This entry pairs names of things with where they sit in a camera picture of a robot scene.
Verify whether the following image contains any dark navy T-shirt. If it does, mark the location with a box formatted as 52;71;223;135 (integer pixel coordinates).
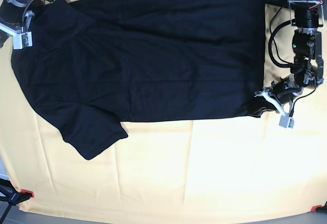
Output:
11;0;266;160

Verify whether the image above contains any robot arm image left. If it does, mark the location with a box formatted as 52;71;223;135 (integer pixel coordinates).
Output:
1;0;54;49

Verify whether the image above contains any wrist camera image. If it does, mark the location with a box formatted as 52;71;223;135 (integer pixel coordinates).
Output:
12;32;33;49
278;115;294;129

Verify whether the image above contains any red-black clamp right corner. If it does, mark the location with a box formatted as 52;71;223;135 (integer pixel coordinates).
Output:
311;202;327;214

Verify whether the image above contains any yellow table cloth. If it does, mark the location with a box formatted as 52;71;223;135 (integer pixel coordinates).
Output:
0;0;327;221

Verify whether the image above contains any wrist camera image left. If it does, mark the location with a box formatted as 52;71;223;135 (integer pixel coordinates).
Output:
12;32;33;49

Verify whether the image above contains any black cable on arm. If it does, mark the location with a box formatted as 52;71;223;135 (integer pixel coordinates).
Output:
267;4;298;69

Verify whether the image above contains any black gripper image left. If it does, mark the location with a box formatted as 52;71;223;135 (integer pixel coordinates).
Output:
1;10;35;47

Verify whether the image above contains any red-black clamp left corner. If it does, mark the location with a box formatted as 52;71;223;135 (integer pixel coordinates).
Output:
1;188;34;206

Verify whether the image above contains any red-black clamp corner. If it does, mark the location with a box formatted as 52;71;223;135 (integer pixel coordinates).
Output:
1;188;34;206
311;202;327;214

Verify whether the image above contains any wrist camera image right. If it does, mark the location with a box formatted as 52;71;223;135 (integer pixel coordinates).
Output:
278;115;294;129

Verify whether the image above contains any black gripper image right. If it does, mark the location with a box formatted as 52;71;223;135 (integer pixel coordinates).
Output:
249;80;303;118

